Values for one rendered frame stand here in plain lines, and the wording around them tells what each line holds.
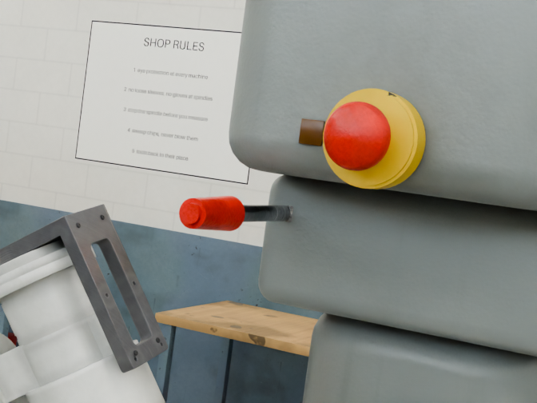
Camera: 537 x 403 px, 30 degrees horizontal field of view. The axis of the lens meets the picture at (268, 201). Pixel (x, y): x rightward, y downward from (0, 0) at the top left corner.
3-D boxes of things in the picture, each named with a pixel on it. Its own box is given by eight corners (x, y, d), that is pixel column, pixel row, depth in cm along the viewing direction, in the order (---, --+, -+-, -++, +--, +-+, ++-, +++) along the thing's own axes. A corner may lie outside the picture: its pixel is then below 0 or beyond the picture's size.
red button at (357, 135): (378, 173, 56) (387, 103, 56) (313, 165, 58) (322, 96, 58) (396, 176, 59) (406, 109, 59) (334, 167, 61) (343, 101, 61)
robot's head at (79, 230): (12, 420, 53) (119, 377, 50) (-54, 273, 53) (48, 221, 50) (81, 381, 59) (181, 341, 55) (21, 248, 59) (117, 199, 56)
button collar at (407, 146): (408, 195, 59) (423, 93, 58) (315, 181, 61) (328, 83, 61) (419, 195, 60) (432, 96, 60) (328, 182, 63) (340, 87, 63)
